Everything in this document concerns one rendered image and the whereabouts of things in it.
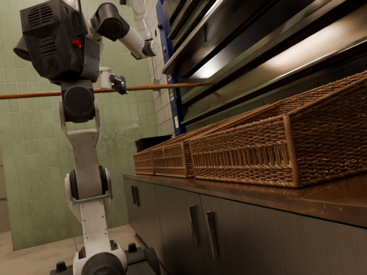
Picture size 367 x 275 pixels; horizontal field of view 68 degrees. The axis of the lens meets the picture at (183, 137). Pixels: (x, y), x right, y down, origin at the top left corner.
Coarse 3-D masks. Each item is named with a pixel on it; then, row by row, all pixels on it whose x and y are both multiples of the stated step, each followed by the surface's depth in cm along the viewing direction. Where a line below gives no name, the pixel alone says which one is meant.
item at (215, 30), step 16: (224, 0) 134; (240, 0) 134; (256, 0) 134; (208, 16) 150; (224, 16) 148; (240, 16) 148; (208, 32) 166; (224, 32) 165; (192, 48) 187; (208, 48) 187; (176, 64) 217; (192, 64) 216
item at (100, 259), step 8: (128, 248) 145; (136, 248) 146; (96, 256) 102; (104, 256) 100; (112, 256) 102; (128, 256) 141; (136, 256) 142; (144, 256) 142; (56, 264) 133; (64, 264) 134; (88, 264) 98; (96, 264) 94; (104, 264) 93; (112, 264) 94; (120, 264) 100; (128, 264) 138; (136, 264) 138; (144, 264) 136; (56, 272) 132; (64, 272) 131; (72, 272) 131; (88, 272) 92; (96, 272) 90; (104, 272) 91; (112, 272) 92; (120, 272) 93; (128, 272) 129; (136, 272) 128; (144, 272) 127; (152, 272) 125
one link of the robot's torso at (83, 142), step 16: (96, 112) 129; (64, 128) 126; (96, 128) 135; (80, 144) 127; (96, 144) 139; (80, 160) 126; (96, 160) 128; (80, 176) 123; (96, 176) 125; (80, 192) 123; (96, 192) 126
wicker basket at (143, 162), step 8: (200, 128) 204; (176, 136) 232; (160, 144) 226; (144, 152) 182; (136, 160) 211; (144, 160) 185; (152, 160) 167; (136, 168) 213; (144, 168) 187; (152, 168) 167
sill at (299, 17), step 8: (320, 0) 101; (328, 0) 98; (304, 8) 108; (312, 8) 105; (296, 16) 113; (304, 16) 109; (288, 24) 117; (296, 24) 113; (272, 32) 127; (280, 32) 122; (264, 40) 132; (272, 40) 128; (256, 48) 139; (240, 56) 152; (232, 64) 161; (216, 72) 179; (224, 72) 170; (208, 80) 191; (200, 88) 204; (184, 96) 236
